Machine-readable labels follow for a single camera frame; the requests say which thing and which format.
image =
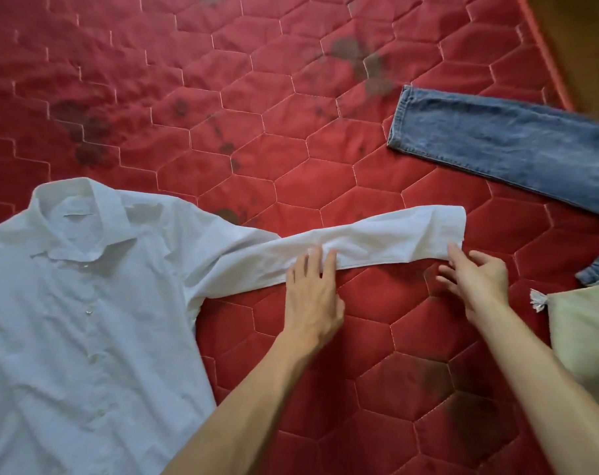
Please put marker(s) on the person's right hand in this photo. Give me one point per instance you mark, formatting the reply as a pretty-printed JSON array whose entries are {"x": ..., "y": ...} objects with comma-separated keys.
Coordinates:
[{"x": 480, "y": 286}]

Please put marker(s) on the person's left hand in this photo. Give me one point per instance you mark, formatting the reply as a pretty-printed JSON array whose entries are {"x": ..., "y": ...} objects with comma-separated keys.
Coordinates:
[{"x": 312, "y": 306}]

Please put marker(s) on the person's left little finger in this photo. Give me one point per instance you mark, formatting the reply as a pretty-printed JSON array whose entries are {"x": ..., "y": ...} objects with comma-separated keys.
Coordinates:
[{"x": 290, "y": 279}]

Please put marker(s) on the person's left middle finger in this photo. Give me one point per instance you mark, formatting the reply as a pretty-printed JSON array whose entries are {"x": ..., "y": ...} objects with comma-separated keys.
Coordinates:
[{"x": 315, "y": 264}]

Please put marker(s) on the person's left thumb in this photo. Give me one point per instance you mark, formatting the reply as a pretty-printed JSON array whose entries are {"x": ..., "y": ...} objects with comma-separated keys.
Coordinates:
[{"x": 340, "y": 307}]

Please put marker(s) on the person's right thumb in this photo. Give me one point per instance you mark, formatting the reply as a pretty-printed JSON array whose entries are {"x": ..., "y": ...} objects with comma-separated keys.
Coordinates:
[{"x": 449, "y": 280}]

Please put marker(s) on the white button-up shirt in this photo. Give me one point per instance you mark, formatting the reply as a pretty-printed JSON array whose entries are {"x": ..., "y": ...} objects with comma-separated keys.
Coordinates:
[{"x": 82, "y": 301}]

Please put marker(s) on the person's right forearm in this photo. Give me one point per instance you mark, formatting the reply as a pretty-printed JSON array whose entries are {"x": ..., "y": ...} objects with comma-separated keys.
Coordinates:
[{"x": 542, "y": 390}]

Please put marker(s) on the person's left forearm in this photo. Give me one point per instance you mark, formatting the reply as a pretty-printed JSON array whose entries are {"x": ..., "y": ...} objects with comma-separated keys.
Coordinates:
[{"x": 240, "y": 415}]

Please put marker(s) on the white fabric tag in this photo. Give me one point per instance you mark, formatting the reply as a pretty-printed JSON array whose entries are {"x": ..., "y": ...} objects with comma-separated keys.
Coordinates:
[{"x": 537, "y": 301}]

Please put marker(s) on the red quilted mattress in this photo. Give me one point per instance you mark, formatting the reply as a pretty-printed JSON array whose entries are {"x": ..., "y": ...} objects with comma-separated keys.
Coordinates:
[{"x": 279, "y": 118}]

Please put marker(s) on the beige cloth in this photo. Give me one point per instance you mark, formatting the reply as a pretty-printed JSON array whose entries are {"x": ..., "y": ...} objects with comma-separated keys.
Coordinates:
[{"x": 589, "y": 336}]

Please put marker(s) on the blue denim jeans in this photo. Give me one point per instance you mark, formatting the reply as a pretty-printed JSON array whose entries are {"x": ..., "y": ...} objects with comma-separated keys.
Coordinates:
[{"x": 502, "y": 138}]

